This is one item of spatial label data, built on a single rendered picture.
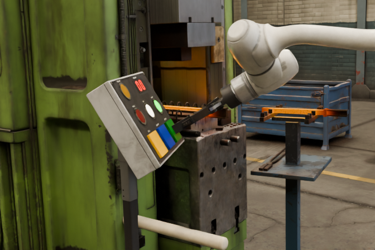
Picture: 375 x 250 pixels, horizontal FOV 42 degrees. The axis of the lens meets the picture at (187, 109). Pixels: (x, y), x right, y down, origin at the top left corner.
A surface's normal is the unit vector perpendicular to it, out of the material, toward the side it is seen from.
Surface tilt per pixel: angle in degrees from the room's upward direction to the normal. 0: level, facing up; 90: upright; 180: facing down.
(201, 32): 90
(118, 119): 90
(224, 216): 90
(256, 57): 131
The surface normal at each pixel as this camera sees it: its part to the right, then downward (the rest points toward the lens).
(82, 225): -0.59, 0.14
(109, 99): -0.19, 0.15
